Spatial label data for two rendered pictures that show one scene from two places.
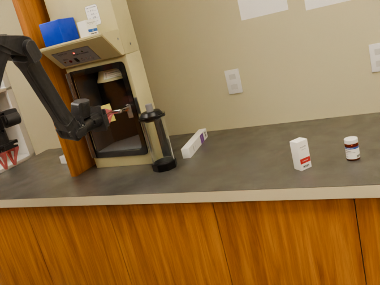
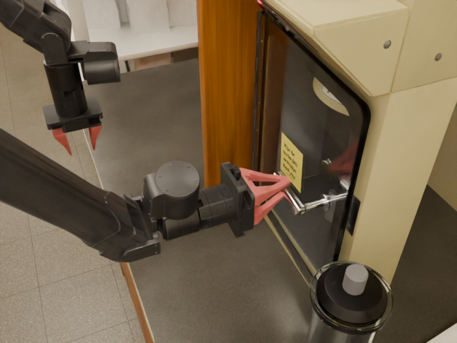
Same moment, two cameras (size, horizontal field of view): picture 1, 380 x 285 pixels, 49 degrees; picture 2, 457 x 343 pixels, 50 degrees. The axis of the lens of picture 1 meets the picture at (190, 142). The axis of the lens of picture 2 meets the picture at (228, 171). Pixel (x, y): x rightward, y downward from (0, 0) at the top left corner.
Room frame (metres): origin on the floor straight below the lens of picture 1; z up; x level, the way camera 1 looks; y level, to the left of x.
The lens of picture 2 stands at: (1.24, 0.01, 1.70)
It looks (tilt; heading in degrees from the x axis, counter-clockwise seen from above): 41 degrees down; 39
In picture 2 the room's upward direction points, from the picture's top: straight up
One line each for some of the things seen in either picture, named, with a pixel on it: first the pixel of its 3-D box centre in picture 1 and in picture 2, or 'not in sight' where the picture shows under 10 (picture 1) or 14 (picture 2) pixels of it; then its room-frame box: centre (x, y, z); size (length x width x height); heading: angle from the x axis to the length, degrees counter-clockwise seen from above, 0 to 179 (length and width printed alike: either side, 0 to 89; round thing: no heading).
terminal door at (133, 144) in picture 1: (107, 113); (294, 162); (1.78, 0.31, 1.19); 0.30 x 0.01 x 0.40; 59
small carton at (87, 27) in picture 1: (87, 28); not in sight; (1.72, 0.28, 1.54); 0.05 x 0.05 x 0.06; 52
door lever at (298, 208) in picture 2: (116, 111); (298, 190); (1.72, 0.26, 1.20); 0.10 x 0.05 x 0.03; 59
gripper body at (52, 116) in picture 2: (0, 139); (70, 101); (1.65, 0.72, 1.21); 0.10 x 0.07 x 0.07; 152
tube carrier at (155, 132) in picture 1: (158, 140); (339, 335); (1.63, 0.12, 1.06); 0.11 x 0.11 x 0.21
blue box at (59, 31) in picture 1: (59, 31); not in sight; (1.78, 0.40, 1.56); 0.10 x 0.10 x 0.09; 62
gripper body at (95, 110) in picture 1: (94, 120); (217, 205); (1.62, 0.34, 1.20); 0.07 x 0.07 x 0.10; 62
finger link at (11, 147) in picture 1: (8, 155); (82, 131); (1.66, 0.72, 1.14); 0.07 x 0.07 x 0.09; 62
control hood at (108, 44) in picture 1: (81, 51); (283, 7); (1.75, 0.33, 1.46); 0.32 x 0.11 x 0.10; 62
